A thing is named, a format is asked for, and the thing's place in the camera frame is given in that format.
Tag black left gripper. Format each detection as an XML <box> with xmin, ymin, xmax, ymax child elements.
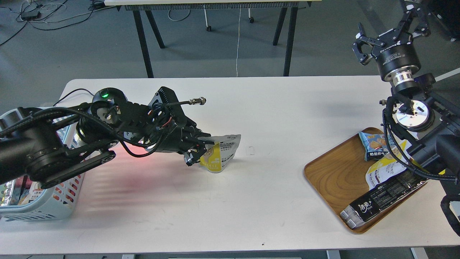
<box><xmin>143</xmin><ymin>122</ymin><xmax>214</xmax><ymax>166</ymax></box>

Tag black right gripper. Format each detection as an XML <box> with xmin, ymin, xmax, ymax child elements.
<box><xmin>352</xmin><ymin>4</ymin><xmax>431</xmax><ymax>82</ymax></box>

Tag yellow white snack pouch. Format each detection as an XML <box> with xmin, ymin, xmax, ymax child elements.
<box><xmin>199</xmin><ymin>134</ymin><xmax>241</xmax><ymax>173</ymax></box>

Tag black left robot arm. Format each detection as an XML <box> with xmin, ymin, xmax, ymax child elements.
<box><xmin>0</xmin><ymin>86</ymin><xmax>214</xmax><ymax>189</ymax></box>

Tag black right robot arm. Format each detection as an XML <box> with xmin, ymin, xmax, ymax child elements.
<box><xmin>352</xmin><ymin>1</ymin><xmax>460</xmax><ymax>184</ymax></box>

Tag blue snack packet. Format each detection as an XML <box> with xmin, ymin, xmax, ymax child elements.
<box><xmin>358</xmin><ymin>131</ymin><xmax>395</xmax><ymax>161</ymax></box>

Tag yellow white snack bag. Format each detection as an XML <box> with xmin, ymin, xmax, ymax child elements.
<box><xmin>366</xmin><ymin>146</ymin><xmax>407</xmax><ymax>190</ymax></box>

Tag light blue plastic basket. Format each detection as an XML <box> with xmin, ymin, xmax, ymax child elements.
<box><xmin>1</xmin><ymin>118</ymin><xmax>84</xmax><ymax>221</ymax></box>

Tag black long snack package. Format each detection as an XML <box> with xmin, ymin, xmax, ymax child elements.
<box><xmin>339</xmin><ymin>170</ymin><xmax>427</xmax><ymax>228</ymax></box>

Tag snack bags in basket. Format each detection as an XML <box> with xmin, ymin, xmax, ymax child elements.
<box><xmin>0</xmin><ymin>176</ymin><xmax>44</xmax><ymax>206</ymax></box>

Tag black barcode scanner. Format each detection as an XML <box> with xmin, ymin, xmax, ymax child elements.
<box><xmin>91</xmin><ymin>87</ymin><xmax>128</xmax><ymax>109</ymax></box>

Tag wooden tray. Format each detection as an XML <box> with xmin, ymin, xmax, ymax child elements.
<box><xmin>304</xmin><ymin>134</ymin><xmax>417</xmax><ymax>234</ymax></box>

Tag black legged background table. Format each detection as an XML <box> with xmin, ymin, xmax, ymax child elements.
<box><xmin>104</xmin><ymin>0</ymin><xmax>312</xmax><ymax>78</ymax></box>

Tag white hanging cable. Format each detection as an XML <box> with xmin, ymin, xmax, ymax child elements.
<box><xmin>235</xmin><ymin>8</ymin><xmax>242</xmax><ymax>77</ymax></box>

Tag black power adapter with cables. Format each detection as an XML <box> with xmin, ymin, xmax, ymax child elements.
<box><xmin>1</xmin><ymin>0</ymin><xmax>115</xmax><ymax>46</ymax></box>

